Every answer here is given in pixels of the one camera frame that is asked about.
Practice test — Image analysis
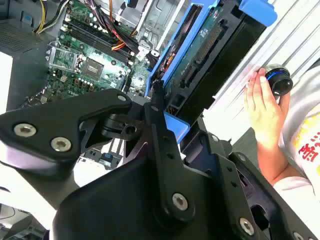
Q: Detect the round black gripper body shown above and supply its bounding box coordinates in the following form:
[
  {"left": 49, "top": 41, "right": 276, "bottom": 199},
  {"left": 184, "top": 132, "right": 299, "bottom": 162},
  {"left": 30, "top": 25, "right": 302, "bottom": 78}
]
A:
[{"left": 51, "top": 99, "right": 320, "bottom": 240}]

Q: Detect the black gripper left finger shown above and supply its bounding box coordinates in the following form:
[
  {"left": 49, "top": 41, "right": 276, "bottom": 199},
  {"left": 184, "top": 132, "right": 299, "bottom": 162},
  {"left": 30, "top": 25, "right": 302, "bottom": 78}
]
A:
[{"left": 0, "top": 79, "right": 197, "bottom": 226}]

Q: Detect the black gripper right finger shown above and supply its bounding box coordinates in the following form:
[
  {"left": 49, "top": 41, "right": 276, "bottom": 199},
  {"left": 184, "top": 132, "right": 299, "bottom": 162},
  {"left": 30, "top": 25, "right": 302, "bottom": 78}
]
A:
[{"left": 179, "top": 119, "right": 318, "bottom": 240}]

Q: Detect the red yellow black power wire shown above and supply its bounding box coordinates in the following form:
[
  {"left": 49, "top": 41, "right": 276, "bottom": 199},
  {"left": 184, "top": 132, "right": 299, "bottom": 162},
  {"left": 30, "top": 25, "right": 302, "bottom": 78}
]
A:
[{"left": 109, "top": 23, "right": 140, "bottom": 54}]

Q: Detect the round black tool blue ring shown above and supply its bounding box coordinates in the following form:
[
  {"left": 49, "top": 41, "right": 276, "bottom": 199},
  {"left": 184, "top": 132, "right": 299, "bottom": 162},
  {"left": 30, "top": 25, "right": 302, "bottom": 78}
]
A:
[{"left": 264, "top": 63, "right": 294, "bottom": 97}]

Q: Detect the hard disk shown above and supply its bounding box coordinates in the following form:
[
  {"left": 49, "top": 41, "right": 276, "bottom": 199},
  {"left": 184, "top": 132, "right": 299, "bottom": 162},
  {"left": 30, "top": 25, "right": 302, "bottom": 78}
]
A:
[{"left": 144, "top": 0, "right": 278, "bottom": 145}]

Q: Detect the person's left hand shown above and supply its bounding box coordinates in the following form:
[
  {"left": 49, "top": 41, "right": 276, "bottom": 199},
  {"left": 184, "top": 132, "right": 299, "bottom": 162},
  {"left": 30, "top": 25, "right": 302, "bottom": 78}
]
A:
[{"left": 243, "top": 66, "right": 291, "bottom": 146}]

